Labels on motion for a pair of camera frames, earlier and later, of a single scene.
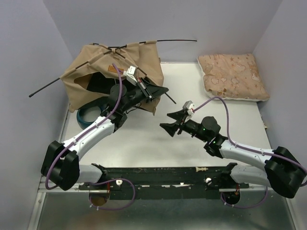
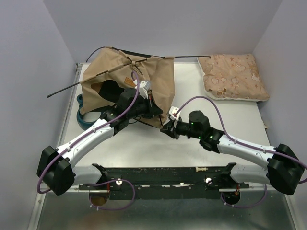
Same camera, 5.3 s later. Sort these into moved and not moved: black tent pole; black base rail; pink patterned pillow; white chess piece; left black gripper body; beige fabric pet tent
Moved: left black gripper body; beige fabric pet tent; black tent pole
Not moved: white chess piece; pink patterned pillow; black base rail
